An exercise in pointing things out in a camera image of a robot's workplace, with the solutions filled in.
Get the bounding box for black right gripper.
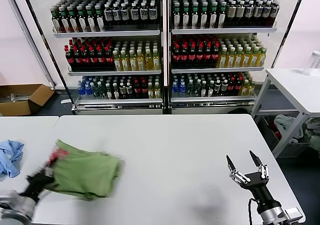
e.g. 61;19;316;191
226;149;278;211

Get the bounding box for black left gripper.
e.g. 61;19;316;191
20;168;55;201

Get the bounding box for light green t-shirt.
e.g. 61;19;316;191
46;139;125;201

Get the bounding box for crumpled blue cloth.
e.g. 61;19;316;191
0;139;25;179

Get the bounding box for dark grey storage crate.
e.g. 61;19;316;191
256;114;312;159

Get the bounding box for crumpled red cloth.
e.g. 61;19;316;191
265;118;283;141

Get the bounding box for crumpled grey cloth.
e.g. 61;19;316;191
273;114;305;140

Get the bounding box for crumpled pale green cloth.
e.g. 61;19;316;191
302;117;320;158

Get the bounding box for open cardboard box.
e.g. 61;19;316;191
0;83;56;117

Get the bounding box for red-cap cola bottle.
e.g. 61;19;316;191
80;46;90;66
234;77;243;97
96;46;106;65
187;44;197;68
172;44;181;68
64;46;74;67
72;46;81;67
180;44;189;68
195;44;204;67
133;79;142;100
203;44;212;67
104;46;114;65
227;77;235;97
211;43;220;67
88;46;98;66
140;79;149;100

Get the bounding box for grey metal rods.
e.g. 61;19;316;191
0;92;30;103

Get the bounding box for white side table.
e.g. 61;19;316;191
250;68;320;159

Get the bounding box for clear plastic jar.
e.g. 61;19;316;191
303;50;320;76

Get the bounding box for grey metal drinks shelf unit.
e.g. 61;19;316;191
166;0;309;116
21;0;168;116

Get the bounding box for dark bottle blue-white label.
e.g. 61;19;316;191
103;3;113;28
261;0;272;27
120;2;130;27
139;1;149;27
148;1;158;27
112;2;122;28
244;1;254;27
129;2;140;27
270;0;280;27
253;0;263;27

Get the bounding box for dark bottle beige label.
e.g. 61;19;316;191
235;1;246;28
226;1;237;28

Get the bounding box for green-cap white-label tea bottle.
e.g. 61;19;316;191
85;5;97;33
172;2;182;30
208;1;219;30
50;7;62;33
76;6;88;33
59;7;70;33
94;4;106;33
190;2;200;30
217;1;227;29
199;2;209;30
67;6;79;33
181;2;191;30

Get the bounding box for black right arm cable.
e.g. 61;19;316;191
247;197;261;225

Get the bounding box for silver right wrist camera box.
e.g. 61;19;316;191
283;206;305;222

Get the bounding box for grey wall post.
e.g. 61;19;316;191
6;0;56;89

